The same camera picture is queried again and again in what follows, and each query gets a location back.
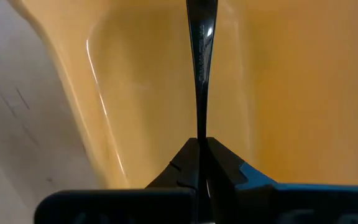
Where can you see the black fork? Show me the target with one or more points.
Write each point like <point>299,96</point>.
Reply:
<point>202,62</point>

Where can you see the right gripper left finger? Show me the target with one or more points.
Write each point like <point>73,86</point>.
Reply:
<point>166,205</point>

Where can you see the yellow plastic bin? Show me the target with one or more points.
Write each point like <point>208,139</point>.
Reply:
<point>291,93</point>

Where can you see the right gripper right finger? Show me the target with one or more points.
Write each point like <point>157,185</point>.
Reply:
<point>259,202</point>

